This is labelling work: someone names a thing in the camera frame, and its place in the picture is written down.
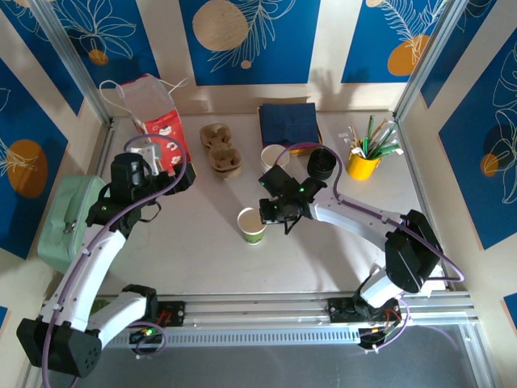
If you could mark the red white paper gift bag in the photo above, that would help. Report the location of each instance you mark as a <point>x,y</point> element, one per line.
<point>165,127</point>

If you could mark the green paper coffee cup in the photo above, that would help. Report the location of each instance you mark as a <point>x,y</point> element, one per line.
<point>254,236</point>

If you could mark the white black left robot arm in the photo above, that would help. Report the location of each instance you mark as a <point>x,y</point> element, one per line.
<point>76,279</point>

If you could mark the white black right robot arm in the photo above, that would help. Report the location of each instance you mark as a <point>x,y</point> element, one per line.
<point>351,218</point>

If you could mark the stack of cardboard cup carriers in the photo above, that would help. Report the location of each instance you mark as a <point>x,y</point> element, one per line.
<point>222,153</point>

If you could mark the stack of black lids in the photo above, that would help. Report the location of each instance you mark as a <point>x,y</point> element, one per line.
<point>321,163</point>

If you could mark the stack of paper cups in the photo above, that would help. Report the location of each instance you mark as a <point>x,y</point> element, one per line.
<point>272,155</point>

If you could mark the stack of navy napkins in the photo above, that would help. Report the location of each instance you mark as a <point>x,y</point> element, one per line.
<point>288,123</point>

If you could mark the yellow straw holder cup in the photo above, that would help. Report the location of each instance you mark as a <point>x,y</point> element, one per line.
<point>363,167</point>

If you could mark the mint green zip case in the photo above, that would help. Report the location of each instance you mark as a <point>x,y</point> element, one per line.
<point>60,226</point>

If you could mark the wooden stirrer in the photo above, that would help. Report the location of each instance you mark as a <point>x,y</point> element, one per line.
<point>354,135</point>

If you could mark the dark green straw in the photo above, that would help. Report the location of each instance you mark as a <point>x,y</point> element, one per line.
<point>369,133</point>

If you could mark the green straw white wrapper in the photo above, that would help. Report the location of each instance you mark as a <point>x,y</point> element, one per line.
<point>383,147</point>

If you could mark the aluminium table side rail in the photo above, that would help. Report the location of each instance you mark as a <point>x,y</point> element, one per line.
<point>108,137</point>
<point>416,174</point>

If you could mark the aluminium front rail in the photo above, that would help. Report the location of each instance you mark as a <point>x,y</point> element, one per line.
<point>262,313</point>

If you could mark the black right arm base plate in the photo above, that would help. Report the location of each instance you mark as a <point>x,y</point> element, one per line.
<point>341,311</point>

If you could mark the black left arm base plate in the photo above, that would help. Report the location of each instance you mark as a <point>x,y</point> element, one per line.
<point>171,313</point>

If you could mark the aluminium frame post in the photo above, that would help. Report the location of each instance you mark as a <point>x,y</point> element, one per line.
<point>64,48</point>
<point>429,52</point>

